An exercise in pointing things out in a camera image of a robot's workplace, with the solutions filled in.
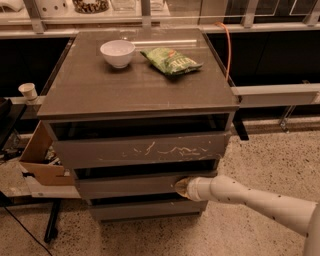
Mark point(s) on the white ceramic bowl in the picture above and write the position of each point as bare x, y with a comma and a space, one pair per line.
118, 53

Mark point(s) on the grey drawer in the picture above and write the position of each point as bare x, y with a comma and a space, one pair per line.
144, 206
136, 180
93, 153

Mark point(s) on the black table leg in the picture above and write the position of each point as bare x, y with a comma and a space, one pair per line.
51, 230

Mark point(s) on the grey bottom drawer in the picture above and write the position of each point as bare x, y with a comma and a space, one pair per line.
144, 206

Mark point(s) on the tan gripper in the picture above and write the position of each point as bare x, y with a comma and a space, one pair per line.
193, 189

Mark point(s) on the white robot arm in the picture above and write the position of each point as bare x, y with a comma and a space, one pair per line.
299, 215

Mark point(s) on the grey drawer cabinet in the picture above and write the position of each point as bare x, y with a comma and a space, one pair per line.
90, 99

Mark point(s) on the green chip bag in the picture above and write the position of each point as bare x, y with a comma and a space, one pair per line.
169, 61

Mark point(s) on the brown cardboard box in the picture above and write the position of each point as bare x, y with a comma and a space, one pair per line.
35, 162

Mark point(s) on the white paper cup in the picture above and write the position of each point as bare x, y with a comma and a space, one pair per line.
28, 90

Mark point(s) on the grey top drawer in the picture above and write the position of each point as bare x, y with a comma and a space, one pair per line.
93, 153

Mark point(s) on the white perforated container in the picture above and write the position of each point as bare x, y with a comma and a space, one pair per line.
51, 8

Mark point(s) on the jar with dark contents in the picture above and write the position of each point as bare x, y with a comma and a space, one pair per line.
90, 6

